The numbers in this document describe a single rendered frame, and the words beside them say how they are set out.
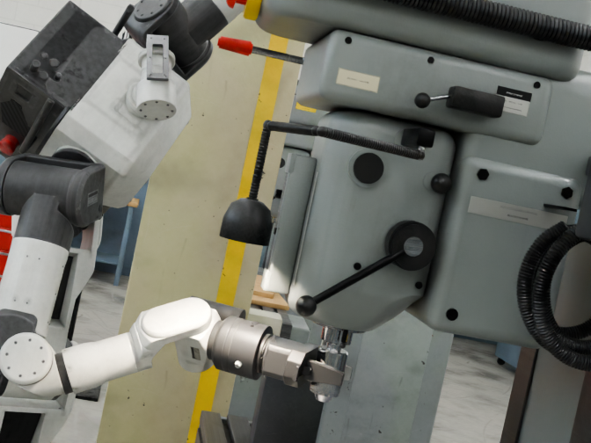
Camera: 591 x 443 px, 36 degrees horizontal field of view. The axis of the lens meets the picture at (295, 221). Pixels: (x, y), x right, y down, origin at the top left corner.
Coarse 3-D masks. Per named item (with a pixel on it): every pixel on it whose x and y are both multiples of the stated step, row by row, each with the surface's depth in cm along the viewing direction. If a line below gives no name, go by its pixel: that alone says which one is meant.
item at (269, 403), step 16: (272, 384) 176; (304, 384) 177; (272, 400) 177; (288, 400) 177; (304, 400) 177; (256, 416) 183; (272, 416) 177; (288, 416) 177; (304, 416) 177; (320, 416) 177; (256, 432) 177; (272, 432) 177; (288, 432) 177; (304, 432) 177
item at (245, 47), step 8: (224, 40) 145; (232, 40) 145; (240, 40) 145; (224, 48) 145; (232, 48) 145; (240, 48) 145; (248, 48) 145; (256, 48) 146; (264, 48) 146; (272, 56) 146; (280, 56) 146; (288, 56) 147; (296, 56) 147
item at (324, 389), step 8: (320, 360) 141; (328, 360) 140; (336, 360) 140; (344, 360) 141; (336, 368) 140; (344, 368) 141; (312, 384) 141; (320, 384) 140; (328, 384) 140; (320, 392) 140; (328, 392) 140; (336, 392) 141
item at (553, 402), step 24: (576, 264) 149; (576, 288) 148; (576, 312) 146; (528, 360) 159; (552, 360) 151; (528, 384) 157; (552, 384) 149; (576, 384) 142; (528, 408) 156; (552, 408) 148; (576, 408) 140; (504, 432) 162; (528, 432) 154; (552, 432) 146; (576, 432) 138
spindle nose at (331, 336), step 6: (324, 330) 141; (330, 330) 140; (336, 330) 140; (324, 336) 141; (330, 336) 140; (336, 336) 140; (348, 336) 140; (330, 342) 140; (336, 342) 140; (348, 342) 141
